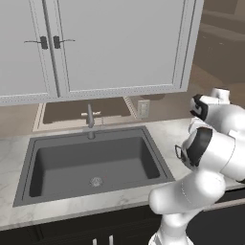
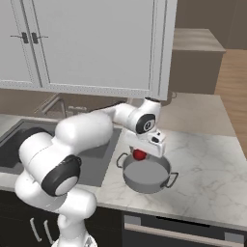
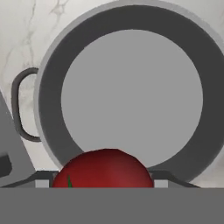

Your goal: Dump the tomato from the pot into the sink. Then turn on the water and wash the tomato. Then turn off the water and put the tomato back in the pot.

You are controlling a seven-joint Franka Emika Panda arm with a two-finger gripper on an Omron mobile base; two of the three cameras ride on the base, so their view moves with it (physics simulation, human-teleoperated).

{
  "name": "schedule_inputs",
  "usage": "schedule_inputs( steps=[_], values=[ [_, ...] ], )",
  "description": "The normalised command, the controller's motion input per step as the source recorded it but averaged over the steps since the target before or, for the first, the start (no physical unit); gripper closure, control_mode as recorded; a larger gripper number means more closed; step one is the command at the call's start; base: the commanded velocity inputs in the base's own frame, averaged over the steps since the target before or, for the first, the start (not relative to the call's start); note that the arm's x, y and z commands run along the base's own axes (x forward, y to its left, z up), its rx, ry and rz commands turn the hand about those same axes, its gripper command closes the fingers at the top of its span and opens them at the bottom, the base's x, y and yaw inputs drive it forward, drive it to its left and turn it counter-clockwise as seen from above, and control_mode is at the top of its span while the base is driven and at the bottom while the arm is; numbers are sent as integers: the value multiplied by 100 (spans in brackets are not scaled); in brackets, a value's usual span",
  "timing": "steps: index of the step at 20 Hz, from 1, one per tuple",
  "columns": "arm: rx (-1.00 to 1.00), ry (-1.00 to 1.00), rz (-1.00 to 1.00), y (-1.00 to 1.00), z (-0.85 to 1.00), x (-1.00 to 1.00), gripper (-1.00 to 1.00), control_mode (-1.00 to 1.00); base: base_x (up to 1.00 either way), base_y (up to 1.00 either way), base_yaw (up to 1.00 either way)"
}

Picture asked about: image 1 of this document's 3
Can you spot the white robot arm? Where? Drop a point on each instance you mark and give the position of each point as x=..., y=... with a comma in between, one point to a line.
x=204, y=191

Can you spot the window with pale frame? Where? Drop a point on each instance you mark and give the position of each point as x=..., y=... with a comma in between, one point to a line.
x=84, y=111

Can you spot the white wall socket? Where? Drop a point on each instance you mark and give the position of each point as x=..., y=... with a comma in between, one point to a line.
x=143, y=109

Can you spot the white cupboard door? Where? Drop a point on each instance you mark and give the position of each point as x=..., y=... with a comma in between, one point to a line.
x=22, y=51
x=124, y=44

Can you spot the grey tap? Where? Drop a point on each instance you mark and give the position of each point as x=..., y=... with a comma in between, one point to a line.
x=90, y=119

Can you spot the dark grey sink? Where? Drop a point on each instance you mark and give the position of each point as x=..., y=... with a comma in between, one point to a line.
x=92, y=166

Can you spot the dark base cupboard run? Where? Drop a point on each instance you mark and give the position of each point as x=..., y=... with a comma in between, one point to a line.
x=95, y=228

